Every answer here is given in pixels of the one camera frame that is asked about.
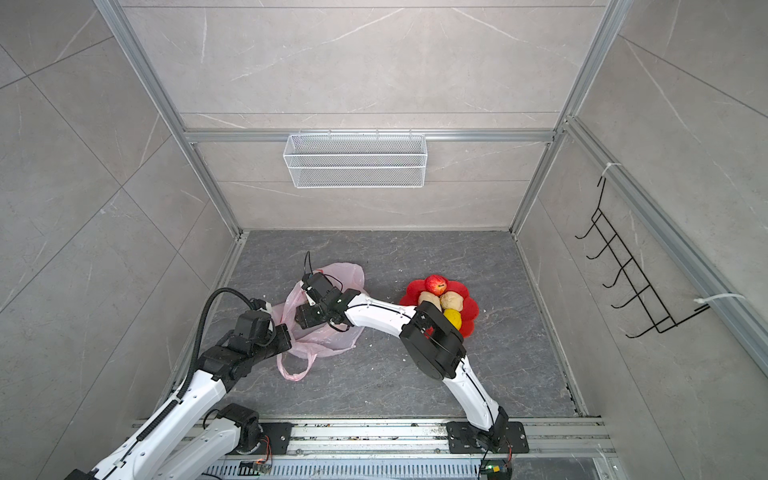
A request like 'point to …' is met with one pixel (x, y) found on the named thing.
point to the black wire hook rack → (645, 298)
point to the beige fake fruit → (451, 300)
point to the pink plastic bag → (319, 340)
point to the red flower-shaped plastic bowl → (470, 308)
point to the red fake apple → (436, 284)
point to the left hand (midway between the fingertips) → (289, 326)
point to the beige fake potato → (430, 297)
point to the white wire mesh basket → (355, 161)
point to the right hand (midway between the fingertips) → (305, 314)
